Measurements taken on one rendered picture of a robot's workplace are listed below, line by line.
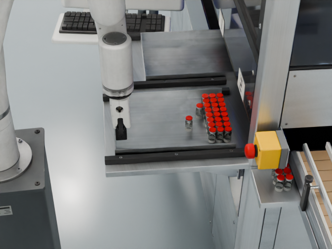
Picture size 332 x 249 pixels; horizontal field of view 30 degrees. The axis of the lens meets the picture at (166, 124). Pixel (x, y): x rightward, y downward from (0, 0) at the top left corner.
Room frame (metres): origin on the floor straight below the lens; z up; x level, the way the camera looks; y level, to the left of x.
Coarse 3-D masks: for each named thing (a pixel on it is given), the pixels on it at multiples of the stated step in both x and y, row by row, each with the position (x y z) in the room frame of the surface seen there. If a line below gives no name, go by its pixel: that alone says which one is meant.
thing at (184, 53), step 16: (160, 32) 1.87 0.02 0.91; (176, 32) 1.87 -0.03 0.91; (192, 32) 1.88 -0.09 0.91; (208, 32) 1.88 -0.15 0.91; (144, 48) 1.81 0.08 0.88; (160, 48) 1.81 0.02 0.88; (176, 48) 1.81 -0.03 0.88; (192, 48) 1.82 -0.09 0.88; (208, 48) 1.82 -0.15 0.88; (224, 48) 1.82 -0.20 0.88; (144, 64) 1.67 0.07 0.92; (160, 64) 1.72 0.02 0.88; (176, 64) 1.72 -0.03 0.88; (192, 64) 1.72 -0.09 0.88; (208, 64) 1.72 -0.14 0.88; (224, 64) 1.72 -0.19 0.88
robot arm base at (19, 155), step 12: (0, 120) 1.23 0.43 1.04; (12, 120) 1.28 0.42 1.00; (0, 132) 1.22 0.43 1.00; (12, 132) 1.26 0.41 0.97; (0, 144) 1.22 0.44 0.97; (12, 144) 1.25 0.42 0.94; (24, 144) 1.32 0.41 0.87; (0, 156) 1.21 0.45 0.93; (12, 156) 1.24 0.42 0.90; (24, 156) 1.27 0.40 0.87; (0, 168) 1.21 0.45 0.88; (12, 168) 1.22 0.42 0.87; (24, 168) 1.22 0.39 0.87; (0, 180) 1.18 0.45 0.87
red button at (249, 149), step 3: (246, 144) 1.18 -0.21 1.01; (249, 144) 1.18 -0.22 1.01; (252, 144) 1.18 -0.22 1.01; (246, 147) 1.17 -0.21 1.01; (249, 147) 1.17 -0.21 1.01; (252, 147) 1.17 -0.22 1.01; (246, 150) 1.16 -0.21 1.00; (249, 150) 1.16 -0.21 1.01; (252, 150) 1.16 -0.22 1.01; (246, 153) 1.16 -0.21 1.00; (249, 153) 1.15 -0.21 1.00; (252, 153) 1.15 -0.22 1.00; (246, 156) 1.16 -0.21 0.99; (249, 156) 1.15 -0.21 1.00; (252, 156) 1.15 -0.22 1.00
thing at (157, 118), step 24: (144, 96) 1.52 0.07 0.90; (168, 96) 1.53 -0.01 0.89; (192, 96) 1.53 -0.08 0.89; (144, 120) 1.43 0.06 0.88; (168, 120) 1.43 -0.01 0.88; (192, 120) 1.43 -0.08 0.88; (120, 144) 1.32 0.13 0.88; (144, 144) 1.32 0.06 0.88; (168, 144) 1.32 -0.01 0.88; (192, 144) 1.32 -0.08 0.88; (216, 144) 1.28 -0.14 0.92
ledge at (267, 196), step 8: (256, 176) 1.20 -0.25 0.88; (264, 176) 1.20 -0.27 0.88; (256, 184) 1.17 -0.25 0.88; (264, 184) 1.17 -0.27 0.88; (272, 184) 1.17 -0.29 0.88; (256, 192) 1.14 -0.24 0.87; (264, 192) 1.14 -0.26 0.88; (272, 192) 1.14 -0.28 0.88; (280, 192) 1.14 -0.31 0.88; (288, 192) 1.14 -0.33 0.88; (296, 192) 1.14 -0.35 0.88; (264, 200) 1.11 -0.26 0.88; (272, 200) 1.11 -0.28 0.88; (280, 200) 1.11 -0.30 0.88; (288, 200) 1.11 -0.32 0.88; (296, 200) 1.11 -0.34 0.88
